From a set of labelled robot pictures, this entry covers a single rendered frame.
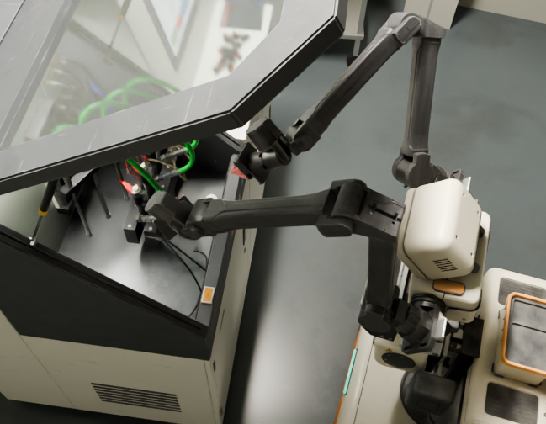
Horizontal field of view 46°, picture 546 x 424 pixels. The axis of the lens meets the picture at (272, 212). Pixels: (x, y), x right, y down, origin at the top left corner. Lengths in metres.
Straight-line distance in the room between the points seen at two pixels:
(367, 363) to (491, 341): 0.62
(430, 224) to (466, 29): 2.85
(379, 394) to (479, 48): 2.38
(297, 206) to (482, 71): 2.86
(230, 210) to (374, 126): 2.26
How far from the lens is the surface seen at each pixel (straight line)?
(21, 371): 2.42
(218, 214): 1.37
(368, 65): 1.63
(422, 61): 1.69
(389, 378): 2.50
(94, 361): 2.14
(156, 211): 1.46
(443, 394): 2.01
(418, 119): 1.71
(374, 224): 1.18
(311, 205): 1.22
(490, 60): 4.09
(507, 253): 3.23
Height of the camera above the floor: 2.59
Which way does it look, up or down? 56 degrees down
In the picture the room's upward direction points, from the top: 2 degrees clockwise
